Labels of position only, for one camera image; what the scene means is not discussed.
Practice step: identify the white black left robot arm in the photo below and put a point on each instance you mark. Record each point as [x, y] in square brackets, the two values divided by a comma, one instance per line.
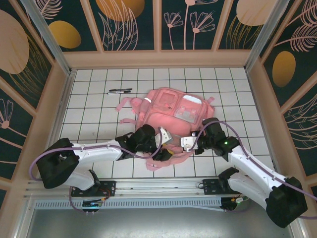
[99, 151]

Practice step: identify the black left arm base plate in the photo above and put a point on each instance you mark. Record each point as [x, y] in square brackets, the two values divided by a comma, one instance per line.
[110, 189]

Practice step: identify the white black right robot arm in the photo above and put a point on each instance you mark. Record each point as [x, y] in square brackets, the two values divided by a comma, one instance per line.
[250, 166]

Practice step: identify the black silver pen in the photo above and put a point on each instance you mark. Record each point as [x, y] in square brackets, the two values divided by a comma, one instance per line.
[116, 92]

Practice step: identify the aluminium mounting rail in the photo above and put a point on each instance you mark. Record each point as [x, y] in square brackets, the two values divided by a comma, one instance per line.
[158, 186]

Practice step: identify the aluminium frame post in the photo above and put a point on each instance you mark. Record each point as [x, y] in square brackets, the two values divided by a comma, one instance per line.
[266, 37]
[51, 42]

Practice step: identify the pink backpack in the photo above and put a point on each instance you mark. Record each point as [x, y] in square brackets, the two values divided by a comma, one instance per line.
[168, 119]

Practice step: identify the aluminium side rail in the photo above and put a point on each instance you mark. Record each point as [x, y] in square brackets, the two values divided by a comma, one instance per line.
[57, 124]

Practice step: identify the black marker pen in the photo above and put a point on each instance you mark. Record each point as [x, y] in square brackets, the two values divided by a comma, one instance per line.
[122, 89]

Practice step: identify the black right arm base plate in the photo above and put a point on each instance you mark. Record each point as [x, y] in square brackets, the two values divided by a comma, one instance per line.
[210, 187]

